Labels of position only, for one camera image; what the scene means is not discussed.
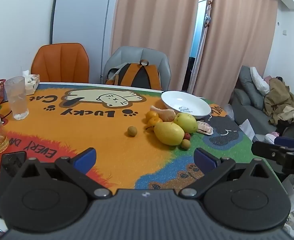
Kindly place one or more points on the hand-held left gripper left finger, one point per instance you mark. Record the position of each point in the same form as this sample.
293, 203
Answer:
85, 158

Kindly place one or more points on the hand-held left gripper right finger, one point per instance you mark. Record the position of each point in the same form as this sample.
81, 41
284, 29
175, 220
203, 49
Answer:
205, 161

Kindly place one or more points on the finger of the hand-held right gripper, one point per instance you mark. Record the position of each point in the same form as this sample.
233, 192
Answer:
287, 141
262, 148

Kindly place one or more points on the brown longan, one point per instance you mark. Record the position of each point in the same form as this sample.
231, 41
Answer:
185, 144
132, 131

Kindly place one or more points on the red hawthorn berry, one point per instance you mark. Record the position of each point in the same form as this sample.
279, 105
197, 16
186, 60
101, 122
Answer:
187, 136

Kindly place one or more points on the peeled tangerine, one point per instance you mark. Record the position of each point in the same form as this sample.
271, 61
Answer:
167, 115
204, 128

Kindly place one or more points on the green pear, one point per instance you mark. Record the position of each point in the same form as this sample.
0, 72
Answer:
187, 122

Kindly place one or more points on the yellow pear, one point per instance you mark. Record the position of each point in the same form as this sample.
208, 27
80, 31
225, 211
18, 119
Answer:
168, 133

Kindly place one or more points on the white plate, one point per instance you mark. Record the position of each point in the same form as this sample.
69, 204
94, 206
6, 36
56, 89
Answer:
187, 102

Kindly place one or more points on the grey sofa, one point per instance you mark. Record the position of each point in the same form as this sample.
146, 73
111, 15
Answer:
249, 110

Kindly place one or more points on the brown jacket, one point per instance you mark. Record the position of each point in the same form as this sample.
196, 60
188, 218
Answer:
279, 97

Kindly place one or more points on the white pillow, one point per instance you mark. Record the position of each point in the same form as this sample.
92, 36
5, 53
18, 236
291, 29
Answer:
259, 81

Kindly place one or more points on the black phone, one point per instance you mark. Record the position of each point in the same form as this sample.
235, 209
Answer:
11, 163

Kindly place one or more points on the patterned tissue box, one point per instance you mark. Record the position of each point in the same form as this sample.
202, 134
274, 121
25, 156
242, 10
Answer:
33, 83

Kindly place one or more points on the clear drinking glass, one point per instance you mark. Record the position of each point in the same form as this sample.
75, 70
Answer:
16, 97

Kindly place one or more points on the orange and grey backpack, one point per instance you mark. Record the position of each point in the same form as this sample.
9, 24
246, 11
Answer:
137, 76

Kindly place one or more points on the orange chair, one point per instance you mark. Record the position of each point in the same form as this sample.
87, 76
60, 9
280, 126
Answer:
61, 62

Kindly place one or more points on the pink curtain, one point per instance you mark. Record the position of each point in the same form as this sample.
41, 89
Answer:
157, 17
237, 42

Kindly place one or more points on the grey chair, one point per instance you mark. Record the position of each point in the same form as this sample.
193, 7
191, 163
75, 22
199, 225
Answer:
137, 53

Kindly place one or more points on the white fridge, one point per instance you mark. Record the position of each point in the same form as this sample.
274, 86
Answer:
84, 17

